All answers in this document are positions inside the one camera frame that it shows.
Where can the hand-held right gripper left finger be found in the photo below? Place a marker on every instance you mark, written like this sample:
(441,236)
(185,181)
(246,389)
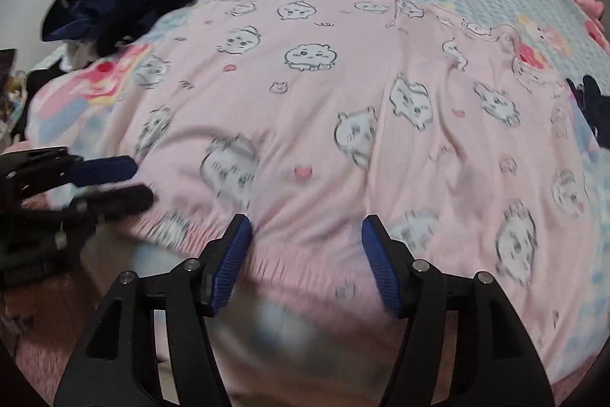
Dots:
(231,261)

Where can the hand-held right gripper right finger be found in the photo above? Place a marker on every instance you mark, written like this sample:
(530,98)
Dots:
(380,264)

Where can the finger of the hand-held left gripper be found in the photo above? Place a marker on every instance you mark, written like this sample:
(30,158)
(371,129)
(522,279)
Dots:
(102,171)
(119,199)

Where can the pink cartoon print garment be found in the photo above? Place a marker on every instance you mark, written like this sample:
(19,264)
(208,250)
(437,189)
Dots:
(333,125)

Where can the navy blue garment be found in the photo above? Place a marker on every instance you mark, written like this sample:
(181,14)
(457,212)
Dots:
(119,1)

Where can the dark navy lace-trimmed garment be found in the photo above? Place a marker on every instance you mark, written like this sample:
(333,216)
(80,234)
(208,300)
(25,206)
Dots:
(595,106)

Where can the pink plush toy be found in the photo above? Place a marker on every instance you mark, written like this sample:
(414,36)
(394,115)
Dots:
(584,1)

